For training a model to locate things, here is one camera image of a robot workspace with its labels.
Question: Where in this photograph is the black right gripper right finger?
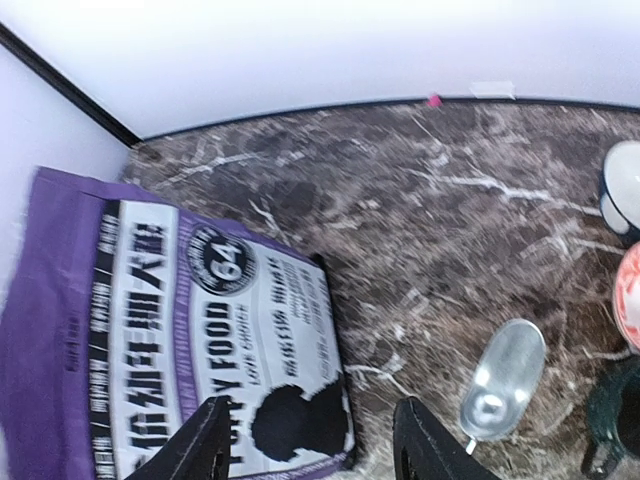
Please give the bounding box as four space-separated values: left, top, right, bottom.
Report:
393 396 499 480

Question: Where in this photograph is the pink tape piece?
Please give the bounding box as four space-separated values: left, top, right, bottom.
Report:
426 95 442 108

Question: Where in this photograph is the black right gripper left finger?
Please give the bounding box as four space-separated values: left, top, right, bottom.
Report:
127 396 231 480

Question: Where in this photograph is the black left frame post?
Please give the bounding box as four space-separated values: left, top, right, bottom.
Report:
1 24 142 147

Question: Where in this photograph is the purple white pet food bag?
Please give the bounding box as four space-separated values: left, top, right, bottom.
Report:
1 167 356 479

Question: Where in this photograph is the black white dotted cup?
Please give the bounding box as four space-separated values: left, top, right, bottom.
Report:
599 140 639 244

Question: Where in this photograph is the red patterned bowl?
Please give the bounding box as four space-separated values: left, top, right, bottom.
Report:
612 243 640 354

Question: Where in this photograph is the silver metal scoop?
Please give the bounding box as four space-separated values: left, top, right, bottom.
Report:
459 318 546 455

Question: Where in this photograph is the white tape piece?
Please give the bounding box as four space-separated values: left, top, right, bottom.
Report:
469 81 516 100

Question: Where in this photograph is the dark green cup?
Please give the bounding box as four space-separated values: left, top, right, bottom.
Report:
581 356 639 479

